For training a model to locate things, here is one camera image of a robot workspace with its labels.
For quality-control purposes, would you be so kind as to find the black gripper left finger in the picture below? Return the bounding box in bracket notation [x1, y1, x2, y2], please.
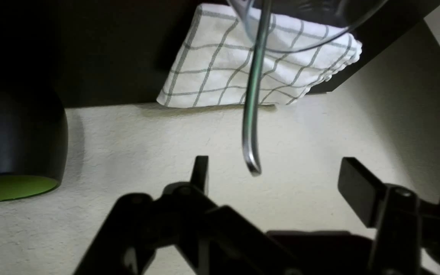
[74, 154, 303, 275]

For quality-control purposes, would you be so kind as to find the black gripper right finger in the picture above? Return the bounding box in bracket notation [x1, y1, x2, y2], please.
[338, 155, 440, 275]

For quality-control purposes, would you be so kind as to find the silver metal spoon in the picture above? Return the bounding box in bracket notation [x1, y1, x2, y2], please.
[241, 0, 274, 177]

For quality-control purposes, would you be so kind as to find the dark bowl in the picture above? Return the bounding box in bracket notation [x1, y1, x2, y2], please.
[0, 74, 71, 204]

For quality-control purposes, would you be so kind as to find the white checked dish towel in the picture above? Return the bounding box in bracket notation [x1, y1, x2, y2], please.
[157, 1, 364, 109]

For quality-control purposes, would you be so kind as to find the black table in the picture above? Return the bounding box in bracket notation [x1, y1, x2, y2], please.
[0, 0, 440, 109]

